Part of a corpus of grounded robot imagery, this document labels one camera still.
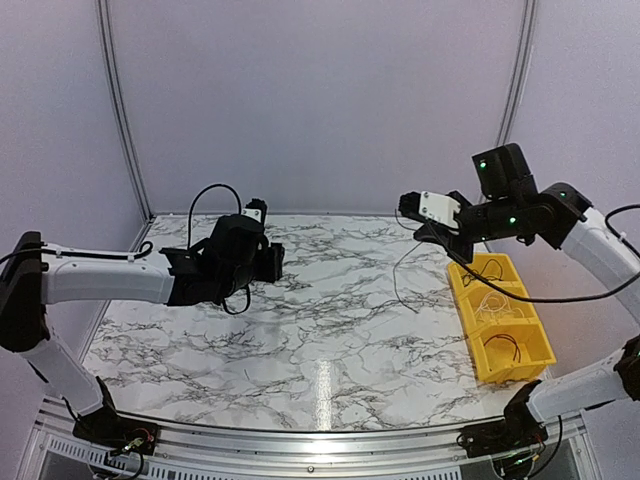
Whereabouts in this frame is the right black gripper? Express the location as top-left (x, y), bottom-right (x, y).
top-left (414, 190), bottom-right (523, 264)

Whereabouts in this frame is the red thin cable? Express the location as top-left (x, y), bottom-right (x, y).
top-left (391, 209), bottom-right (426, 315)
top-left (482, 333), bottom-right (524, 362)

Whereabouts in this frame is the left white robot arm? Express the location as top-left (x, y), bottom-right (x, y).
top-left (1, 209), bottom-right (285, 445)

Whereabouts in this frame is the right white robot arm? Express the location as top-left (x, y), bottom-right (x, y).
top-left (398, 143), bottom-right (639, 448)

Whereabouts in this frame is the yellow three-compartment bin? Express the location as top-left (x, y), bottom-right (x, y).
top-left (447, 253), bottom-right (557, 384)

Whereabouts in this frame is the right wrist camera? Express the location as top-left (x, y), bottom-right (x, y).
top-left (398, 191), bottom-right (461, 232)

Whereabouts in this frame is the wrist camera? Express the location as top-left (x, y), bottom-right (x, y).
top-left (398, 191), bottom-right (461, 232)
top-left (242, 198), bottom-right (268, 224)

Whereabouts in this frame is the right arm black hose cable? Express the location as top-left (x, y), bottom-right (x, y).
top-left (424, 202), bottom-right (640, 304)

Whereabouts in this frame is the arm black hose cable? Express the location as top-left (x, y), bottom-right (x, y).
top-left (424, 202), bottom-right (640, 304)
top-left (187, 183), bottom-right (254, 316)

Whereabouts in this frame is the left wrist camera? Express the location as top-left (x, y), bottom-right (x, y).
top-left (242, 198), bottom-right (268, 224)

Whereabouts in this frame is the left arm black hose cable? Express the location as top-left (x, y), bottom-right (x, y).
top-left (187, 183), bottom-right (254, 316)

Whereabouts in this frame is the right aluminium frame post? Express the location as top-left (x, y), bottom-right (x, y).
top-left (495, 0), bottom-right (539, 146)

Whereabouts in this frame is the aluminium frame post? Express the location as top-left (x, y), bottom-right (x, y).
top-left (95, 0), bottom-right (154, 222)
top-left (495, 0), bottom-right (539, 146)

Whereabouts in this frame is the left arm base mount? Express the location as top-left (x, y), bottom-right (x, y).
top-left (73, 377), bottom-right (160, 455)

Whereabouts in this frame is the front aluminium rail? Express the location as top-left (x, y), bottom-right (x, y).
top-left (17, 397), bottom-right (604, 479)

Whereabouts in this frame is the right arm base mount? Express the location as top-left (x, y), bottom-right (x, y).
top-left (456, 380), bottom-right (548, 458)

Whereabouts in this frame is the left aluminium frame post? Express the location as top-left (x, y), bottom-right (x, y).
top-left (95, 0), bottom-right (154, 222)

